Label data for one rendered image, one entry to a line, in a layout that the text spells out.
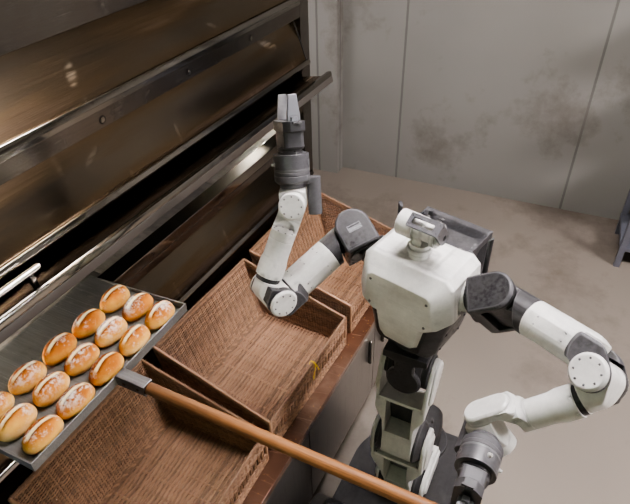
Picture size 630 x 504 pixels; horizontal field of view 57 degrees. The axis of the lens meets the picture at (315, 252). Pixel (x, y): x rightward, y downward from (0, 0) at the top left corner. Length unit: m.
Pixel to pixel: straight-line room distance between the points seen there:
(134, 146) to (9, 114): 0.41
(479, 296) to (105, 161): 1.04
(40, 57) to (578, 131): 3.34
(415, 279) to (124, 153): 0.88
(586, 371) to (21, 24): 1.38
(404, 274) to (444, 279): 0.10
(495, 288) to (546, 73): 2.76
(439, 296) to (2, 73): 1.10
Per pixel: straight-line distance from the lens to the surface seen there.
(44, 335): 1.73
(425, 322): 1.45
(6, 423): 1.50
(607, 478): 2.92
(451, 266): 1.44
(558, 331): 1.32
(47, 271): 1.57
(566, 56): 3.98
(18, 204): 1.55
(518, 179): 4.34
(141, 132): 1.79
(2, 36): 1.46
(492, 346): 3.24
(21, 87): 1.50
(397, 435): 1.93
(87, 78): 1.60
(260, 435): 1.33
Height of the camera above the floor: 2.30
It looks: 38 degrees down
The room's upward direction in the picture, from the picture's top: 2 degrees counter-clockwise
